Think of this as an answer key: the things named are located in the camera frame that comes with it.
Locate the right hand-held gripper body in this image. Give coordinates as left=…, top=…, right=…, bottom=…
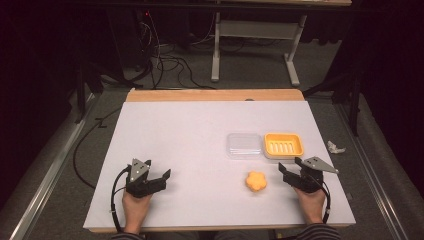
left=282, top=156, right=340, bottom=194

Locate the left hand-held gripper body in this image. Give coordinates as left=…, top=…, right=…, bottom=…
left=125, top=158, right=168, bottom=199

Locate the yellow soap dish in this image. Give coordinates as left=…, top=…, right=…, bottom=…
left=263, top=132, right=305, bottom=161

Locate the orange flower-shaped soap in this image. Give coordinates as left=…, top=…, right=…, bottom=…
left=245, top=171, right=268, bottom=193

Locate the clear plastic lid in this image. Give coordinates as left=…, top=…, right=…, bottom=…
left=226, top=132, right=264, bottom=160

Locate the person's left hand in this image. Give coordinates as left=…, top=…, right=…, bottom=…
left=121, top=190, right=153, bottom=235

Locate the person's right hand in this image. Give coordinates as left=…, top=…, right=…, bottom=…
left=292, top=186, right=327, bottom=225

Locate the white table mat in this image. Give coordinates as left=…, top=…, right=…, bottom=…
left=83, top=100, right=357, bottom=231

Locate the crumpled white paper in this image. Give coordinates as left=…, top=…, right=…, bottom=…
left=326, top=140, right=347, bottom=155

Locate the black metal stand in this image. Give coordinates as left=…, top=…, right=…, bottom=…
left=302, top=63, right=364, bottom=137
left=73, top=56, right=145, bottom=125

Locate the wooden table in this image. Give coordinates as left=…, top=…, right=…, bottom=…
left=88, top=87, right=355, bottom=234

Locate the left hand-held gripper black cable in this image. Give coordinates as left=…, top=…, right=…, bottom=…
left=110, top=165, right=132, bottom=233

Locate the hand-held gripper black cable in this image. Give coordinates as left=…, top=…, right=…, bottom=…
left=110, top=165, right=132, bottom=233
left=308, top=173, right=332, bottom=225

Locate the right hand-held gripper black cable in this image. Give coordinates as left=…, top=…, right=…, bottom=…
left=308, top=173, right=332, bottom=225

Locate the silver floor rail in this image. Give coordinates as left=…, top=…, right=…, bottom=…
left=334, top=102, right=407, bottom=240
left=7, top=92, right=98, bottom=240

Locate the black floor cable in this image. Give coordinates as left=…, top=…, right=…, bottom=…
left=72, top=106, right=123, bottom=190

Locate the tangle of floor cables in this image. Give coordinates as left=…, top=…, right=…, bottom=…
left=134, top=9, right=218, bottom=91

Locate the white metal desk frame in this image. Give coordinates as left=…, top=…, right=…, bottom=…
left=210, top=0, right=353, bottom=88

